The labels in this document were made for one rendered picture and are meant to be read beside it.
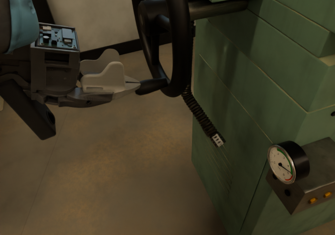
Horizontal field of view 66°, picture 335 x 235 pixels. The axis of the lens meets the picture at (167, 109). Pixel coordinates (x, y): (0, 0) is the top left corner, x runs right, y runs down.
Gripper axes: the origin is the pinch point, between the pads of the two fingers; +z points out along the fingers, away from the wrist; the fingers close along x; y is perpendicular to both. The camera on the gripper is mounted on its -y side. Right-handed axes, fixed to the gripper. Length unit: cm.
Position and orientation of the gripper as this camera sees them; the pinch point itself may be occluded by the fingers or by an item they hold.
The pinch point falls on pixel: (130, 87)
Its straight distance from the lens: 41.5
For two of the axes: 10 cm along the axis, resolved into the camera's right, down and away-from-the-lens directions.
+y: 2.9, -7.7, -5.8
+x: -3.2, -6.4, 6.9
